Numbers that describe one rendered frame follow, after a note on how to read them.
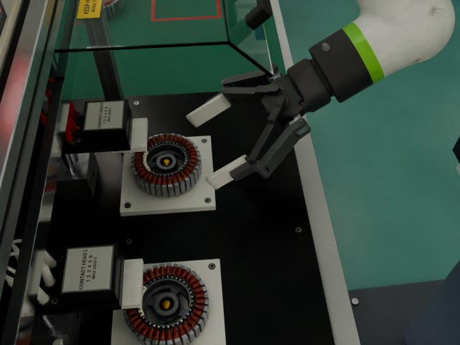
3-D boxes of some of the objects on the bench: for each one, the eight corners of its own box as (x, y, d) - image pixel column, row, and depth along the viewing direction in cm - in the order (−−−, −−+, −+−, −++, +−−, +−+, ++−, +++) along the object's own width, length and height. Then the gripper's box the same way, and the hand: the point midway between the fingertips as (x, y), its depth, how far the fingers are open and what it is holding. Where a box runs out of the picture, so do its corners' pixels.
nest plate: (220, 262, 74) (219, 258, 73) (227, 366, 64) (227, 363, 63) (117, 269, 73) (116, 265, 72) (110, 376, 64) (108, 372, 63)
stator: (195, 141, 87) (194, 126, 84) (207, 192, 80) (206, 179, 77) (131, 151, 85) (127, 137, 82) (137, 205, 78) (133, 190, 75)
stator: (210, 273, 71) (209, 261, 68) (208, 352, 64) (207, 343, 61) (131, 274, 71) (127, 261, 68) (121, 353, 64) (116, 343, 61)
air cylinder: (84, 296, 70) (74, 278, 66) (78, 349, 66) (68, 334, 61) (47, 298, 70) (35, 280, 66) (39, 352, 65) (25, 337, 61)
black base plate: (280, 96, 98) (281, 87, 97) (356, 469, 59) (361, 466, 57) (39, 109, 96) (35, 100, 94) (-48, 506, 57) (-57, 504, 55)
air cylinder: (98, 163, 85) (91, 141, 81) (94, 198, 81) (86, 178, 76) (68, 164, 85) (59, 143, 81) (62, 200, 80) (53, 180, 76)
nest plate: (210, 139, 88) (210, 135, 87) (215, 210, 79) (215, 205, 78) (125, 144, 88) (124, 139, 87) (120, 216, 78) (119, 212, 77)
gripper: (364, 151, 68) (231, 224, 73) (301, 45, 83) (195, 111, 88) (348, 121, 62) (205, 202, 67) (283, 14, 78) (171, 86, 83)
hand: (205, 147), depth 78 cm, fingers open, 13 cm apart
